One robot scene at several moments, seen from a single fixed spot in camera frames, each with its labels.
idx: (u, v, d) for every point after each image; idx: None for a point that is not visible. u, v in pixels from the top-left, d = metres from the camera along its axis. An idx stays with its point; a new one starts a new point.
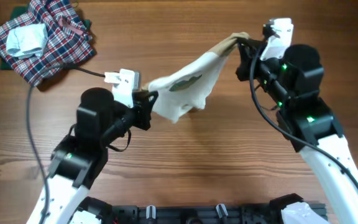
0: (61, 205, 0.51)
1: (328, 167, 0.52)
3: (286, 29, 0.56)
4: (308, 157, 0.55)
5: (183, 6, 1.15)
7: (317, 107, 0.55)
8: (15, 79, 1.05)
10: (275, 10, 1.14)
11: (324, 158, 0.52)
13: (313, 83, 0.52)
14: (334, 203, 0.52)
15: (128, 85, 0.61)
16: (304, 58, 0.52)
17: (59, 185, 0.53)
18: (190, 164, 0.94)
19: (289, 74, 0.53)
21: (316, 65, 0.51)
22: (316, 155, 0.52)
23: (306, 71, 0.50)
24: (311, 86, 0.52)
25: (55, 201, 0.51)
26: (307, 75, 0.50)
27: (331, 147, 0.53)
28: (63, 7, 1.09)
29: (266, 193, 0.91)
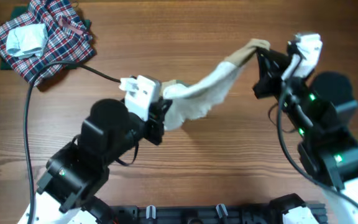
0: None
1: (352, 213, 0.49)
3: (313, 48, 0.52)
4: (332, 198, 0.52)
5: (183, 6, 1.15)
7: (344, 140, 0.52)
8: (14, 79, 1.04)
10: (275, 11, 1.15)
11: (349, 205, 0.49)
13: (343, 116, 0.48)
14: None
15: (148, 96, 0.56)
16: (333, 89, 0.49)
17: (51, 204, 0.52)
18: (190, 164, 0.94)
19: (316, 106, 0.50)
21: (345, 98, 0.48)
22: (341, 201, 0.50)
23: (337, 105, 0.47)
24: (340, 121, 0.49)
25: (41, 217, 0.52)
26: (338, 109, 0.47)
27: None
28: (63, 7, 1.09)
29: (266, 193, 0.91)
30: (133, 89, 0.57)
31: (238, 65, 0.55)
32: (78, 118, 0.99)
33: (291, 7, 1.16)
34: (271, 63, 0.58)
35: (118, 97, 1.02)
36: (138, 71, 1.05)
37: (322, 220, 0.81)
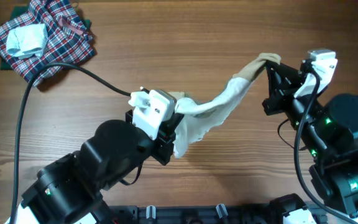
0: None
1: None
3: (329, 66, 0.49)
4: None
5: (183, 6, 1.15)
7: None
8: (13, 79, 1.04)
10: (275, 11, 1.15)
11: None
13: (357, 144, 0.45)
14: None
15: (160, 115, 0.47)
16: (352, 113, 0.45)
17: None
18: (190, 165, 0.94)
19: (330, 130, 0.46)
21: None
22: None
23: (355, 131, 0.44)
24: (354, 147, 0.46)
25: None
26: (355, 136, 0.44)
27: None
28: (63, 7, 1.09)
29: (266, 193, 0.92)
30: (145, 106, 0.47)
31: (250, 81, 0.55)
32: (78, 118, 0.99)
33: (291, 7, 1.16)
34: (282, 79, 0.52)
35: (119, 97, 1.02)
36: (138, 71, 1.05)
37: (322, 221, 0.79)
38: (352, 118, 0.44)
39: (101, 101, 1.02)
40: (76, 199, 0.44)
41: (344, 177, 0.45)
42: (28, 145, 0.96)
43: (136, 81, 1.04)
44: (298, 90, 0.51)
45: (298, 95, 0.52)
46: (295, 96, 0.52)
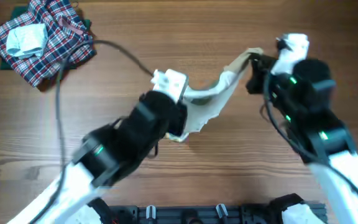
0: (73, 198, 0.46)
1: (339, 186, 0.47)
3: (300, 45, 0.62)
4: (319, 173, 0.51)
5: (183, 6, 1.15)
7: (330, 120, 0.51)
8: (14, 79, 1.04)
10: (275, 11, 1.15)
11: (335, 178, 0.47)
13: (323, 96, 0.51)
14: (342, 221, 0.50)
15: (178, 89, 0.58)
16: (317, 71, 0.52)
17: (78, 178, 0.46)
18: (190, 164, 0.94)
19: (298, 91, 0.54)
21: (325, 79, 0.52)
22: (327, 173, 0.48)
23: (316, 84, 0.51)
24: (321, 99, 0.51)
25: (68, 191, 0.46)
26: (317, 88, 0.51)
27: (345, 166, 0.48)
28: (63, 7, 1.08)
29: (266, 193, 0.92)
30: (165, 83, 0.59)
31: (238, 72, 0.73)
32: (78, 118, 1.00)
33: (291, 7, 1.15)
34: (263, 63, 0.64)
35: (119, 98, 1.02)
36: (138, 71, 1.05)
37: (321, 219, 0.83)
38: (311, 70, 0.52)
39: (101, 101, 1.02)
40: (122, 157, 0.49)
41: (318, 132, 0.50)
42: (29, 144, 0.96)
43: (136, 81, 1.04)
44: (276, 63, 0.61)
45: (275, 71, 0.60)
46: (272, 72, 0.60)
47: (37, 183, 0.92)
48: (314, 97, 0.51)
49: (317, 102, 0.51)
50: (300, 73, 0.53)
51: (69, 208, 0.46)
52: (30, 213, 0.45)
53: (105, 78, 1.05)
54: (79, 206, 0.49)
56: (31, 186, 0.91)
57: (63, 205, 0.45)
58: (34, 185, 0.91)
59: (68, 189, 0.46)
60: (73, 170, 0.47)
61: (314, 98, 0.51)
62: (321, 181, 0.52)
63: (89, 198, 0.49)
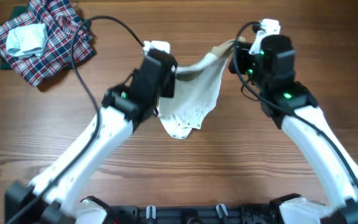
0: (110, 133, 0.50)
1: (304, 131, 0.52)
3: (273, 28, 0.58)
4: (290, 127, 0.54)
5: (183, 6, 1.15)
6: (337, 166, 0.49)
7: (294, 88, 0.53)
8: (14, 79, 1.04)
10: (275, 10, 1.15)
11: (299, 123, 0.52)
13: (287, 64, 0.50)
14: (316, 164, 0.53)
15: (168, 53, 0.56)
16: (279, 45, 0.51)
17: (107, 119, 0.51)
18: (190, 164, 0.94)
19: (265, 60, 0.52)
21: (289, 48, 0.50)
22: (294, 123, 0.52)
23: (279, 53, 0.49)
24: (287, 66, 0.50)
25: (105, 127, 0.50)
26: (280, 56, 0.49)
27: (310, 116, 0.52)
28: (63, 7, 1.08)
29: (266, 193, 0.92)
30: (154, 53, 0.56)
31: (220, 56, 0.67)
32: (78, 118, 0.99)
33: (291, 7, 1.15)
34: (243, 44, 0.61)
35: None
36: None
37: None
38: (278, 42, 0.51)
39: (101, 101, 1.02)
40: (140, 101, 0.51)
41: (282, 93, 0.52)
42: (29, 144, 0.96)
43: None
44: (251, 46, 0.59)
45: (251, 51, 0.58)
46: (250, 51, 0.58)
47: None
48: (280, 66, 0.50)
49: (283, 73, 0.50)
50: (265, 45, 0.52)
51: (109, 142, 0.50)
52: (73, 152, 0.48)
53: (105, 78, 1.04)
54: (110, 147, 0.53)
56: None
57: (104, 137, 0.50)
58: None
59: (105, 126, 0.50)
60: (107, 111, 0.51)
61: (282, 66, 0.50)
62: (295, 136, 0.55)
63: (119, 139, 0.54)
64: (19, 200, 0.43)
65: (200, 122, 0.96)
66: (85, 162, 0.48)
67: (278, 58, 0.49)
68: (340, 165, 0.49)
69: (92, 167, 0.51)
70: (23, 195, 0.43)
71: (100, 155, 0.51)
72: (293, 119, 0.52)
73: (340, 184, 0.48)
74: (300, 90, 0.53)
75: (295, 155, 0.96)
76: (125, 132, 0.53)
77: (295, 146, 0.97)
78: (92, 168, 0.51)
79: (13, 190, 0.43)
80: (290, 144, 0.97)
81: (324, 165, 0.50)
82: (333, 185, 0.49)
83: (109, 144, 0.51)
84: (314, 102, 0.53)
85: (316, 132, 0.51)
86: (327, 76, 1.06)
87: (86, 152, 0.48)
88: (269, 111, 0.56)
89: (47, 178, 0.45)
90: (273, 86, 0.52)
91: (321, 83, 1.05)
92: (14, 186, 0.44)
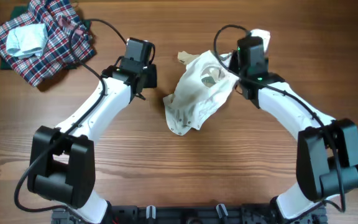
0: (115, 91, 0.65)
1: (273, 96, 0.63)
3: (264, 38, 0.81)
4: (265, 101, 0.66)
5: (184, 6, 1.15)
6: (298, 111, 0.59)
7: (267, 75, 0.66)
8: (15, 79, 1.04)
10: (275, 11, 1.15)
11: (268, 91, 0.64)
13: (257, 55, 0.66)
14: (287, 122, 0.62)
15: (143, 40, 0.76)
16: (250, 41, 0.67)
17: (112, 84, 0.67)
18: (190, 164, 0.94)
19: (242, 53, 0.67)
21: (257, 42, 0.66)
22: (265, 93, 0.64)
23: (250, 46, 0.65)
24: (257, 56, 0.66)
25: (110, 88, 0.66)
26: (252, 48, 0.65)
27: (278, 86, 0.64)
28: (63, 7, 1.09)
29: (266, 193, 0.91)
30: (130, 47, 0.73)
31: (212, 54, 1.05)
32: None
33: (291, 7, 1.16)
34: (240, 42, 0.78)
35: None
36: None
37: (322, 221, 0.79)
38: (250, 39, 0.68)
39: None
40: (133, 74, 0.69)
41: (256, 78, 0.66)
42: (29, 144, 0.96)
43: None
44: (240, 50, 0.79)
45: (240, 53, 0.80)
46: None
47: None
48: (253, 57, 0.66)
49: (256, 65, 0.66)
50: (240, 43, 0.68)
51: (116, 98, 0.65)
52: (89, 103, 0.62)
53: None
54: (115, 107, 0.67)
56: None
57: (111, 95, 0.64)
58: None
59: (110, 88, 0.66)
60: (109, 79, 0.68)
61: (254, 58, 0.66)
62: (266, 106, 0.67)
63: (122, 100, 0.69)
64: (48, 140, 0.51)
65: (201, 124, 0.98)
66: (102, 109, 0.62)
67: (250, 50, 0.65)
68: (301, 109, 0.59)
69: (103, 122, 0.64)
70: (51, 136, 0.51)
71: (107, 113, 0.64)
72: (265, 90, 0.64)
73: (300, 121, 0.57)
74: (270, 75, 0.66)
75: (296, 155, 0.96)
76: (125, 94, 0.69)
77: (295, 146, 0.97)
78: (103, 122, 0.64)
79: (40, 134, 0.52)
80: (291, 144, 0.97)
81: (285, 111, 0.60)
82: (295, 125, 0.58)
83: (115, 101, 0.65)
84: (281, 79, 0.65)
85: (281, 94, 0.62)
86: (326, 76, 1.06)
87: (99, 104, 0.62)
88: (248, 94, 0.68)
89: (69, 122, 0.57)
90: (250, 73, 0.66)
91: (321, 83, 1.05)
92: (40, 131, 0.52)
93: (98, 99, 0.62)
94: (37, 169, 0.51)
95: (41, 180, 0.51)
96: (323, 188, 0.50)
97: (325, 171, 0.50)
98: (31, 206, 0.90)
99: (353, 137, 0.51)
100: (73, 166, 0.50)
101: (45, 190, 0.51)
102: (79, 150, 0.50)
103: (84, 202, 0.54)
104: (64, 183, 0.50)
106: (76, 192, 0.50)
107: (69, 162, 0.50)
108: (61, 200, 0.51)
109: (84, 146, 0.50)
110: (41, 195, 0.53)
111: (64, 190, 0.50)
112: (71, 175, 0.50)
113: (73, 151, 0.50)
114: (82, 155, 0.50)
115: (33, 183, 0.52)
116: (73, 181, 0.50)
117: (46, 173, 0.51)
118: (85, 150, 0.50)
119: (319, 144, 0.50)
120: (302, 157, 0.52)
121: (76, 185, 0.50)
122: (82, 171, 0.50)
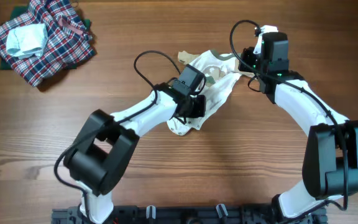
0: (164, 104, 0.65)
1: (290, 92, 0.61)
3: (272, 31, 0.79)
4: (281, 96, 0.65)
5: (183, 6, 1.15)
6: (314, 107, 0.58)
7: (288, 71, 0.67)
8: (14, 79, 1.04)
10: (275, 11, 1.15)
11: (286, 87, 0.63)
13: (282, 51, 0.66)
14: (301, 119, 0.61)
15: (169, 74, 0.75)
16: (275, 36, 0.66)
17: (165, 96, 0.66)
18: (191, 164, 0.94)
19: (265, 48, 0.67)
21: (283, 38, 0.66)
22: (284, 87, 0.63)
23: (275, 41, 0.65)
24: (280, 53, 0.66)
25: (161, 100, 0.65)
26: (276, 43, 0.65)
27: (294, 83, 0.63)
28: (63, 7, 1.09)
29: (266, 193, 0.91)
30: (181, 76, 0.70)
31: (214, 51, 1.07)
32: (78, 118, 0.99)
33: (291, 7, 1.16)
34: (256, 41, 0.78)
35: (119, 97, 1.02)
36: (138, 71, 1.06)
37: (322, 220, 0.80)
38: (275, 34, 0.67)
39: (101, 101, 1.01)
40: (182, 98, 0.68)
41: (276, 74, 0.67)
42: (29, 145, 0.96)
43: (136, 81, 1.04)
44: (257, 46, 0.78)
45: (255, 51, 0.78)
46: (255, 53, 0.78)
47: (36, 183, 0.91)
48: (277, 53, 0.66)
49: (278, 60, 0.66)
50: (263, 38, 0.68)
51: (164, 109, 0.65)
52: (138, 107, 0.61)
53: (105, 77, 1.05)
54: (157, 121, 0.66)
56: (31, 186, 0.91)
57: (160, 106, 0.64)
58: (34, 185, 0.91)
59: (160, 99, 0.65)
60: (162, 93, 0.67)
61: (277, 53, 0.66)
62: (283, 102, 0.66)
63: (165, 114, 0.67)
64: (99, 124, 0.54)
65: (201, 124, 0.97)
66: (151, 116, 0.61)
67: (275, 46, 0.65)
68: (317, 106, 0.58)
69: (146, 129, 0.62)
70: (103, 121, 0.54)
71: (151, 122, 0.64)
72: (283, 86, 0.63)
73: (314, 117, 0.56)
74: (290, 72, 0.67)
75: (295, 155, 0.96)
76: (170, 110, 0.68)
77: (295, 146, 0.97)
78: (145, 129, 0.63)
79: (95, 117, 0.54)
80: (290, 143, 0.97)
81: (301, 108, 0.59)
82: (309, 121, 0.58)
83: (161, 112, 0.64)
84: (301, 77, 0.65)
85: (299, 91, 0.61)
86: (326, 76, 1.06)
87: (149, 110, 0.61)
88: (266, 89, 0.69)
89: (121, 114, 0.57)
90: (271, 69, 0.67)
91: (321, 83, 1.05)
92: (96, 114, 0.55)
93: (148, 105, 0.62)
94: (81, 146, 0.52)
95: (79, 157, 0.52)
96: (328, 186, 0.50)
97: (332, 169, 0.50)
98: (31, 206, 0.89)
99: None
100: (112, 155, 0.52)
101: (79, 168, 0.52)
102: (124, 141, 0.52)
103: (107, 191, 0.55)
104: (97, 167, 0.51)
106: (105, 179, 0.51)
107: (110, 151, 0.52)
108: (89, 183, 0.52)
109: (130, 139, 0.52)
110: (74, 173, 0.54)
111: (95, 174, 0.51)
112: (107, 162, 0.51)
113: (119, 142, 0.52)
114: (125, 148, 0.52)
115: (71, 158, 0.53)
116: (107, 167, 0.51)
117: (86, 152, 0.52)
118: (130, 144, 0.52)
119: (330, 140, 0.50)
120: (312, 154, 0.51)
121: (109, 172, 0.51)
122: (120, 160, 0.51)
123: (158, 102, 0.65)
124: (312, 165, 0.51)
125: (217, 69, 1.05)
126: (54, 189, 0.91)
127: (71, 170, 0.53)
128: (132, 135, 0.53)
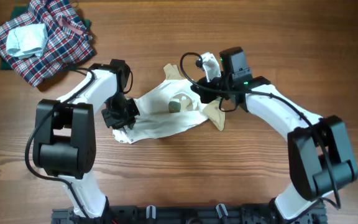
0: (102, 78, 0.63)
1: (260, 99, 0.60)
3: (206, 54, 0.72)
4: (253, 106, 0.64)
5: (183, 6, 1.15)
6: (283, 111, 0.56)
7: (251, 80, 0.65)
8: (14, 79, 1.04)
10: (275, 11, 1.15)
11: (256, 96, 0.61)
13: (240, 63, 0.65)
14: (275, 124, 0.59)
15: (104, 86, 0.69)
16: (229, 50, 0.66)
17: (100, 73, 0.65)
18: (188, 164, 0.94)
19: (223, 65, 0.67)
21: (238, 50, 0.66)
22: (253, 97, 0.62)
23: (232, 54, 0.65)
24: (238, 65, 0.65)
25: (100, 77, 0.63)
26: (232, 56, 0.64)
27: (264, 89, 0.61)
28: (63, 7, 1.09)
29: (266, 193, 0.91)
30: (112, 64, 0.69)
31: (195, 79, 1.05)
32: None
33: (291, 7, 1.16)
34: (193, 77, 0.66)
35: None
36: (138, 71, 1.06)
37: (322, 220, 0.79)
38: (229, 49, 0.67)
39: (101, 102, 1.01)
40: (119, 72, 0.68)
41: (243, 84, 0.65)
42: None
43: (135, 81, 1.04)
44: (207, 76, 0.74)
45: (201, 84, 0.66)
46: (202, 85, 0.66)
47: (36, 183, 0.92)
48: (237, 65, 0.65)
49: (239, 71, 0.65)
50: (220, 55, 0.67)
51: (105, 83, 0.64)
52: (79, 86, 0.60)
53: None
54: (106, 93, 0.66)
56: (31, 186, 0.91)
57: (102, 79, 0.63)
58: (34, 185, 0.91)
59: (98, 76, 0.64)
60: (97, 70, 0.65)
61: (237, 65, 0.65)
62: (257, 111, 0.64)
63: (109, 88, 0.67)
64: (48, 110, 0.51)
65: (135, 138, 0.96)
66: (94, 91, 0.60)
67: (232, 58, 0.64)
68: (286, 109, 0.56)
69: (97, 102, 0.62)
70: (53, 106, 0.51)
71: (100, 96, 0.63)
72: (252, 96, 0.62)
73: (288, 122, 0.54)
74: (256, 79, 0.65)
75: None
76: (112, 82, 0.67)
77: None
78: (96, 105, 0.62)
79: (41, 105, 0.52)
80: None
81: (273, 114, 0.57)
82: (284, 126, 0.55)
83: (104, 86, 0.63)
84: (268, 81, 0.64)
85: (268, 97, 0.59)
86: (326, 75, 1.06)
87: (91, 86, 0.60)
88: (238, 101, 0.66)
89: (66, 96, 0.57)
90: (236, 81, 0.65)
91: (319, 83, 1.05)
92: (41, 103, 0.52)
93: (88, 81, 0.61)
94: (41, 137, 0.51)
95: (45, 149, 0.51)
96: (317, 187, 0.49)
97: (317, 170, 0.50)
98: (31, 206, 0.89)
99: (341, 133, 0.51)
100: (76, 132, 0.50)
101: (51, 159, 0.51)
102: (78, 113, 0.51)
103: (89, 168, 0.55)
104: (68, 148, 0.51)
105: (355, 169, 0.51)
106: (81, 155, 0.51)
107: (72, 129, 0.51)
108: (67, 168, 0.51)
109: (84, 109, 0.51)
110: (49, 168, 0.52)
111: (68, 155, 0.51)
112: (73, 139, 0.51)
113: (75, 117, 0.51)
114: (85, 118, 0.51)
115: (38, 155, 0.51)
116: (76, 143, 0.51)
117: (50, 141, 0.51)
118: (86, 112, 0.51)
119: (309, 142, 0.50)
120: (295, 158, 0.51)
121: (80, 147, 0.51)
122: (86, 132, 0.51)
123: (97, 78, 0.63)
124: (298, 168, 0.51)
125: (189, 100, 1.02)
126: (53, 188, 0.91)
127: (45, 166, 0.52)
128: (83, 106, 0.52)
